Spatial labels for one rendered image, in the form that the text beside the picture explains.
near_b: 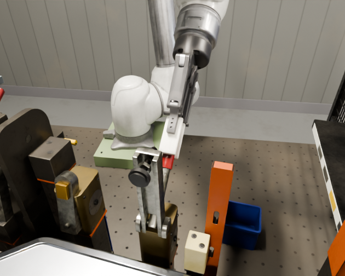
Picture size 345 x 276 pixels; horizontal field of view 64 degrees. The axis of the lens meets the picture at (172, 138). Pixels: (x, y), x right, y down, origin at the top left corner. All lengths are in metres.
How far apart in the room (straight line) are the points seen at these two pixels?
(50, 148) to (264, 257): 0.66
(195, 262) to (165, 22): 0.87
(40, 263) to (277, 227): 0.71
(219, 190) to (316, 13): 2.62
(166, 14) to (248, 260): 0.88
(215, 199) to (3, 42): 3.36
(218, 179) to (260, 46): 2.55
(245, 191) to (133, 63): 2.21
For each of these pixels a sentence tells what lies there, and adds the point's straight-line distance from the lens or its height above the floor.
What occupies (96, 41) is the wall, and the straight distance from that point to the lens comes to 3.08.
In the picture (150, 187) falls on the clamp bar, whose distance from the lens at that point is 0.42.
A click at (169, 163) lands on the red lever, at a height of 1.13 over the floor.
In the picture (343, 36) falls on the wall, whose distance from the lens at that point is 3.07.
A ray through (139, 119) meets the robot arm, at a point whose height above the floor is 0.89.
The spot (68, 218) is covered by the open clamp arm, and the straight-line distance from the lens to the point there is 0.58.
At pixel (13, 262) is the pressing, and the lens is 0.59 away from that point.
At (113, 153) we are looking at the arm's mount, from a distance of 1.16.
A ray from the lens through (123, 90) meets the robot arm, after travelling 1.06.
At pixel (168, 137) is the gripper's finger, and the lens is 0.48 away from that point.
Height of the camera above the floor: 1.44
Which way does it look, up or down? 34 degrees down
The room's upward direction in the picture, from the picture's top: straight up
